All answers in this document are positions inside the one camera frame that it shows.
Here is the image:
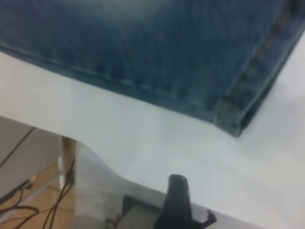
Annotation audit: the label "blue denim pants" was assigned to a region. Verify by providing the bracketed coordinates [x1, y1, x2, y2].
[0, 0, 305, 138]

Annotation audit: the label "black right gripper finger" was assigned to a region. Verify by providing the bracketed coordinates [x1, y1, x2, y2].
[154, 174, 217, 229]

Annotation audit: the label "beige wooden post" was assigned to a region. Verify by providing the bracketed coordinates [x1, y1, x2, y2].
[60, 135, 77, 186]

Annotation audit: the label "black floor cable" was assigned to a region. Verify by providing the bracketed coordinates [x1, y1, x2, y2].
[44, 157, 76, 229]
[0, 180, 41, 229]

